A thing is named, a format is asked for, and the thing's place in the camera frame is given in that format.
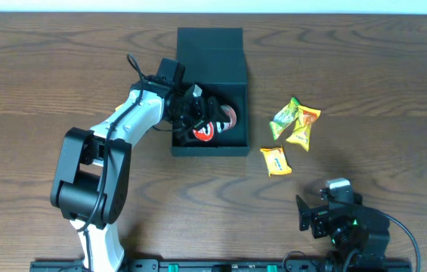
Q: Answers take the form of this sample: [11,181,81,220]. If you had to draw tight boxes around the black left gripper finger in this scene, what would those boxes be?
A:
[206,96,231,122]
[175,122,215,145]

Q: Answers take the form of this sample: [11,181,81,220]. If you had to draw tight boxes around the red Pringles can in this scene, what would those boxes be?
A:
[192,105,237,142]

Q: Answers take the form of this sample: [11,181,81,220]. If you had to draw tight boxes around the orange Le-mond biscuit packet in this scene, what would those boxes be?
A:
[260,147,292,176]

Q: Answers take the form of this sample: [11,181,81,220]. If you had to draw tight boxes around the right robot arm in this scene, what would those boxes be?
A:
[295,193,390,271]

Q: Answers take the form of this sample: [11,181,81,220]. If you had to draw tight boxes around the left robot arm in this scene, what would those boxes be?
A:
[50,54,237,271]

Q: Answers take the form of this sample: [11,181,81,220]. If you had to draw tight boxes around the dark green open gift box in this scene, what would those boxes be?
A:
[171,27,249,156]

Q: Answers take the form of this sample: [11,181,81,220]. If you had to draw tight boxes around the green snack packet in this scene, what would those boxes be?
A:
[269,97,300,141]

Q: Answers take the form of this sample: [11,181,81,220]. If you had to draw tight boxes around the orange yellow Julie's snack packet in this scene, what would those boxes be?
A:
[286,106,321,151]

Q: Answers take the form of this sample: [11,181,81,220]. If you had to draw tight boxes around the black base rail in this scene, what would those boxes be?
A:
[29,258,413,272]

